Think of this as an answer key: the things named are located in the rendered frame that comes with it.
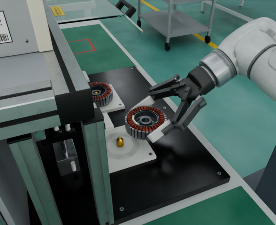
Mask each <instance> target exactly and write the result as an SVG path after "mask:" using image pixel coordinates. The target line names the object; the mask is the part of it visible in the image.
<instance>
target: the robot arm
mask: <svg viewBox="0 0 276 225"><path fill-rule="evenodd" d="M238 74H240V75H241V76H244V77H247V78H248V79H250V80H251V81H252V82H254V83H255V84H256V86H257V87H258V88H259V89H260V90H261V91H263V92H264V93H265V94H266V95H268V96H269V97H271V98H272V99H273V100H275V101H276V22H275V21H274V20H273V19H271V18H268V17H260V18H257V19H255V20H252V21H250V22H248V23H246V24H244V25H243V26H241V27H240V28H238V29H237V30H235V31H234V32H232V33H231V34H230V35H229V36H227V37H226V38H225V39H224V40H223V41H222V42H221V44H220V45H219V46H218V47H217V48H216V49H215V50H213V51H211V53H209V54H208V55H207V56H205V57H204V58H203V59H202V60H200V61H199V66H197V67H195V68H194V69H192V70H191V71H190V72H189V73H188V76H187V77H186V78H184V79H181V78H180V76H179V74H176V75H174V76H173V77H171V78H170V79H167V80H165V81H163V82H161V83H159V84H157V85H155V86H152V87H150V88H148V91H149V95H148V96H146V97H145V98H144V99H143V100H141V101H140V103H138V104H137V105H136V106H134V107H133V108H132V109H134V108H136V107H140V106H151V105H152V104H153V103H155V100H158V99H162V98H166V97H170V96H178V97H179V98H181V103H180V105H179V107H178V109H177V111H176V113H175V115H174V117H173V119H172V120H169V119H168V120H167V121H166V122H164V123H163V124H162V125H161V126H159V127H158V128H157V129H155V130H154V131H153V132H152V133H150V134H149V135H148V136H147V137H148V138H149V139H150V140H151V142H152V143H154V142H155V141H157V140H158V139H159V138H161V137H162V136H163V135H165V136H166V135H168V134H169V133H170V132H171V131H173V130H174V129H179V130H180V131H184V130H185V129H186V128H187V126H188V125H189V123H190V122H191V121H192V120H193V118H194V117H195V116H196V115H197V113H198V112H199V111H200V109H202V108H203V107H204V106H206V105H207V103H206V101H205V99H204V97H202V95H206V94H207V93H209V92H210V91H211V90H213V89H214V88H215V87H217V88H219V87H221V86H222V85H224V84H225V83H227V82H228V81H229V80H231V79H232V78H234V77H235V76H236V75H238ZM153 90H154V91H153ZM193 100H195V102H194V103H193V104H192V105H191V103H192V101H193ZM190 105H191V106H190ZM188 108H189V109H188ZM187 109H188V110H187Z"/></svg>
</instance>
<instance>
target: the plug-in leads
mask: <svg viewBox="0 0 276 225"><path fill-rule="evenodd" d="M70 126H71V124H67V125H65V131H66V132H68V133H69V132H70V131H71V128H70ZM53 128H54V132H58V131H59V130H60V129H59V127H58V126H56V127H53ZM44 131H45V135H46V137H49V136H50V134H49V130H48V129H45V130H44Z"/></svg>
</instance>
